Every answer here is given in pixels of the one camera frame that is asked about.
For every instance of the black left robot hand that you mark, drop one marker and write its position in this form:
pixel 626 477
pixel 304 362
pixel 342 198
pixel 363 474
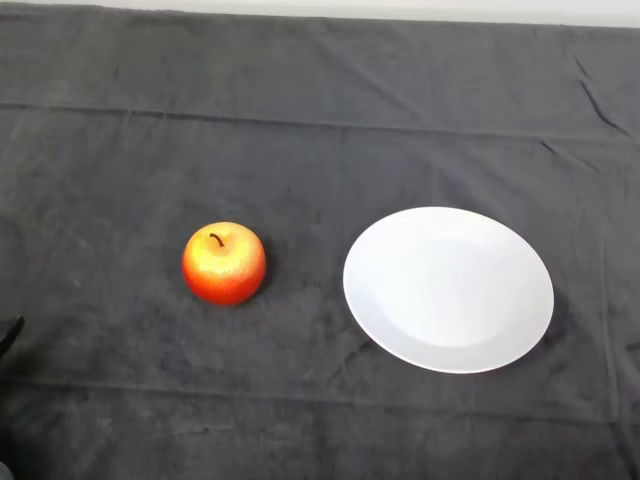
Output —
pixel 11 330

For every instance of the red yellow apple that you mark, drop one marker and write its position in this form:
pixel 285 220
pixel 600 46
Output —
pixel 224 272

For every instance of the white round plate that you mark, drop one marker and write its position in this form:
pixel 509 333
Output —
pixel 450 295

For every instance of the black table cloth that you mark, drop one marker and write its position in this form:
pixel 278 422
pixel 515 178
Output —
pixel 250 125

